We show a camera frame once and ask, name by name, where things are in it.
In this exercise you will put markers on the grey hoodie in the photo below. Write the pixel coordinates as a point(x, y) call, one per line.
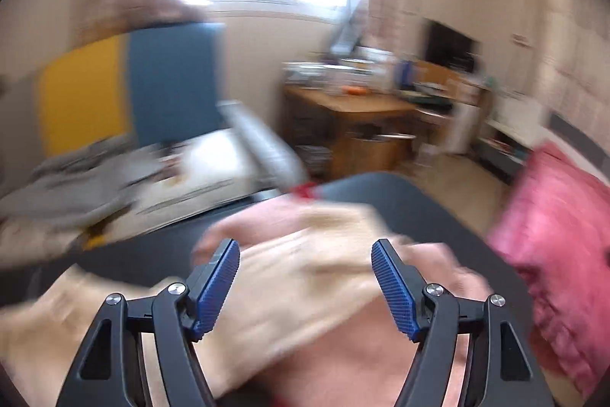
point(71, 192)

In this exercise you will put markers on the cream knit sweater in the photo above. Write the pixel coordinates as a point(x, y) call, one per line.
point(295, 273)

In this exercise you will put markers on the grey yellow blue headboard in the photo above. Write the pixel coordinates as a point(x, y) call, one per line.
point(167, 83)

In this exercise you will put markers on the black monitor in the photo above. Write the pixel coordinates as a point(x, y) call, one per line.
point(448, 44)

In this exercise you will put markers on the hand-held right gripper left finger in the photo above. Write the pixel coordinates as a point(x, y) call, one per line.
point(219, 288)

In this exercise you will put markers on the bright pink cloth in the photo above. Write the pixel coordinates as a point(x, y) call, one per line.
point(553, 245)

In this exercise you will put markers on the low white cabinet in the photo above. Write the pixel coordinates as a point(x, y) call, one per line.
point(514, 125)

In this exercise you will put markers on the tall white wardrobe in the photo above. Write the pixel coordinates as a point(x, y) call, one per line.
point(576, 44)

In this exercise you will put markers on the dusty pink garment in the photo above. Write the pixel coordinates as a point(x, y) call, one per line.
point(343, 364)

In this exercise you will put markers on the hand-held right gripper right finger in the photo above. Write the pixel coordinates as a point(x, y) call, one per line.
point(393, 288)

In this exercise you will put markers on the pile of desk clutter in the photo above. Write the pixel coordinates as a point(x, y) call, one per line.
point(343, 71)

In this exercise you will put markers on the wooden stool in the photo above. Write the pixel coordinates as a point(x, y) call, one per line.
point(376, 152)

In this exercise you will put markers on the wooden desk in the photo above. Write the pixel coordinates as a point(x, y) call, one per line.
point(352, 104)

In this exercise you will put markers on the printed white bedsheet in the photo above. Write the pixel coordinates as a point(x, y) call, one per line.
point(214, 168)

